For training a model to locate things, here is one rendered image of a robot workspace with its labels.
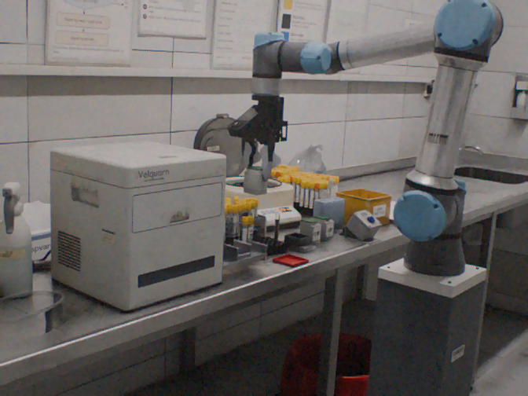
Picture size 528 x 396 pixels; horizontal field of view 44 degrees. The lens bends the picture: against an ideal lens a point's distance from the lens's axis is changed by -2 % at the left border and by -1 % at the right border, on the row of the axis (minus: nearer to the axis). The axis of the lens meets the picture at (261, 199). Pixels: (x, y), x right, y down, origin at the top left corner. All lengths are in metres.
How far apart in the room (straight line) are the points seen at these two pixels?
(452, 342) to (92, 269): 0.85
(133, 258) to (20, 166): 0.66
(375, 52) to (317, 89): 1.16
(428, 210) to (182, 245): 0.53
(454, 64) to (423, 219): 0.33
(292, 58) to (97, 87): 0.66
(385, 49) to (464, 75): 0.26
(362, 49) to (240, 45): 0.82
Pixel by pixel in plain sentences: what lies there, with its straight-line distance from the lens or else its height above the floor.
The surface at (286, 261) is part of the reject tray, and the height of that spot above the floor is 0.88.
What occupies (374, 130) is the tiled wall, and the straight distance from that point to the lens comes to 3.23.
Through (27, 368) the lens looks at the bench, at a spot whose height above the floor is 0.85.
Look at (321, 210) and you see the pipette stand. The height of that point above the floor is 0.95.
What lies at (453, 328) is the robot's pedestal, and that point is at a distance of 1.66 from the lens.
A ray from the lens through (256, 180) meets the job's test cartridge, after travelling 1.67.
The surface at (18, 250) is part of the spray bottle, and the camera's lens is 1.44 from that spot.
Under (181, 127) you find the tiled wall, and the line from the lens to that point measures 2.25.
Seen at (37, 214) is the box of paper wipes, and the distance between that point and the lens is 1.79.
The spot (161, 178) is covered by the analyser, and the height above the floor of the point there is 1.14.
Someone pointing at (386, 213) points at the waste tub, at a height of 0.92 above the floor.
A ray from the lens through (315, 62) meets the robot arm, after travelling 1.59.
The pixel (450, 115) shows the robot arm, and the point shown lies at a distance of 1.48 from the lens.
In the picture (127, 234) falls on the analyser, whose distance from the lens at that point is 1.32.
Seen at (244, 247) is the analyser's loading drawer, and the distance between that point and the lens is 1.63.
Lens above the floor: 1.38
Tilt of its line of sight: 12 degrees down
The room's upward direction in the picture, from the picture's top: 3 degrees clockwise
